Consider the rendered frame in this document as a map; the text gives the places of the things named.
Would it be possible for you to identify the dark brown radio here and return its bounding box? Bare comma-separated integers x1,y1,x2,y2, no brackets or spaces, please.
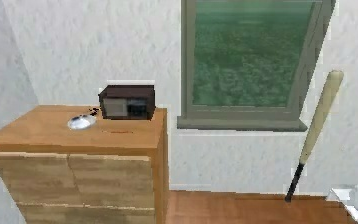
98,84,157,121

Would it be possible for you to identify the grey framed window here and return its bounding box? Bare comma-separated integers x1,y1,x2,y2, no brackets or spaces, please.
177,0,337,132

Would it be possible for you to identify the silver round dish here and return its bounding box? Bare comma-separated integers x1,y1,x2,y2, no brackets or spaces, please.
67,114,98,131

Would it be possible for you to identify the white bed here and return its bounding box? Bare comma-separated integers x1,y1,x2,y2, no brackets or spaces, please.
326,183,358,224

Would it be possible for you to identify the beige baseball bat black handle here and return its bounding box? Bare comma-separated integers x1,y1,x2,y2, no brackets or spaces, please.
284,69,345,203

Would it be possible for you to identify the wooden chest of drawers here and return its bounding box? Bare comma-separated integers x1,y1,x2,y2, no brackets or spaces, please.
0,104,170,224

